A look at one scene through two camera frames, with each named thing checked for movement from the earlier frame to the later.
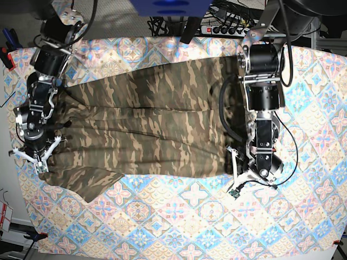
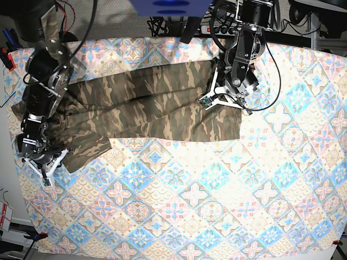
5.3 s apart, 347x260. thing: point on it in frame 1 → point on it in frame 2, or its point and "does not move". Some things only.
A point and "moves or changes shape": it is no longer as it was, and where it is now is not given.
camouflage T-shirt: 164,120 moves or changes shape
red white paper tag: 6,214 does not move
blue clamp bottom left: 34,236 does not move
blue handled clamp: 13,43 does not move
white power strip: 225,31 does not move
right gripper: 244,163 → 235,86
